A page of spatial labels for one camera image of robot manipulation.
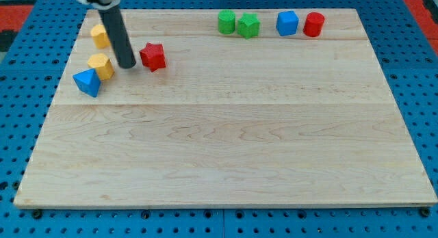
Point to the yellow hexagon block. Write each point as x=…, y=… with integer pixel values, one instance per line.
x=102, y=64

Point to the green cylinder block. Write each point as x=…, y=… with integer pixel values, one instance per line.
x=226, y=21

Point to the blue triangle block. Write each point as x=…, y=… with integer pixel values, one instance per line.
x=88, y=82

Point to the blue cube block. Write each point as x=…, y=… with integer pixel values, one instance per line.
x=287, y=23

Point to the light wooden board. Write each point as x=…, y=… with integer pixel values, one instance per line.
x=269, y=122

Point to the yellow heart block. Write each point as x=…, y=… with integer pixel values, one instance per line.
x=100, y=37

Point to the red cylinder block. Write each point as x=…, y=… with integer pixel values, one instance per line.
x=313, y=24

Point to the red star block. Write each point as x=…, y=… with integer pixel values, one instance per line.
x=153, y=57

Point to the green star block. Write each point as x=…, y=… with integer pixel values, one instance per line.
x=248, y=25

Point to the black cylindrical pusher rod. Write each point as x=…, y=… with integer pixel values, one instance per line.
x=114, y=25

